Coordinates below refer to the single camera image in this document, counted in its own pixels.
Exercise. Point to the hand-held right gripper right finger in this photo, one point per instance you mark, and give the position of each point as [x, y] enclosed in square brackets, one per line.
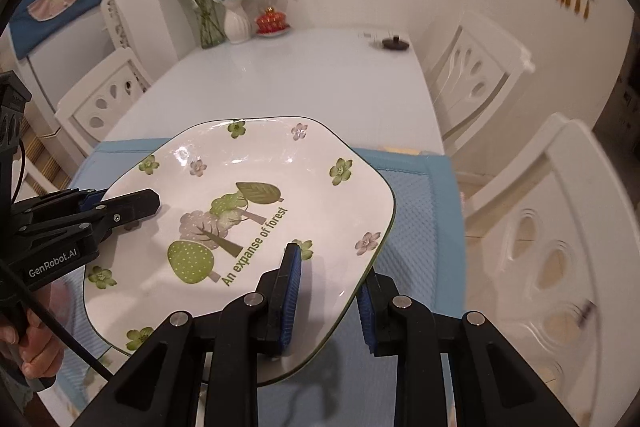
[367, 314]

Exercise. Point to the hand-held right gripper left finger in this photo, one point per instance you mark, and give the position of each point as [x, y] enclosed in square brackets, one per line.
[291, 297]

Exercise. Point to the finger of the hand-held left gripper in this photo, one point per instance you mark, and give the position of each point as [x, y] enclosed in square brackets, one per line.
[92, 200]
[135, 205]

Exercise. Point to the white floral square plate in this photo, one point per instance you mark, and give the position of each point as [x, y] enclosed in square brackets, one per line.
[250, 167]

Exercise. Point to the person's left hand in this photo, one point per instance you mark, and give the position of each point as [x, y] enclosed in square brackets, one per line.
[42, 349]

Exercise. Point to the white dining chair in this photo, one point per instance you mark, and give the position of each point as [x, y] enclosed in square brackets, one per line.
[575, 187]
[105, 92]
[465, 67]
[117, 22]

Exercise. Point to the light blue table mat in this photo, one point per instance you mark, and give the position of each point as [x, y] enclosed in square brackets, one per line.
[420, 207]

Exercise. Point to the green glass vase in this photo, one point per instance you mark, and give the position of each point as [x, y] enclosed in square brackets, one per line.
[212, 29]

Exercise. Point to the white ceramic vase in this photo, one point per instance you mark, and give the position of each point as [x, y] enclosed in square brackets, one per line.
[237, 24]

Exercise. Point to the red teacup with saucer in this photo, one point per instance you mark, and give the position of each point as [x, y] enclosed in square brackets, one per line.
[272, 23]

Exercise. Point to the small black round object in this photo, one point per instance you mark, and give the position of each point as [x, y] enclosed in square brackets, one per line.
[396, 43]

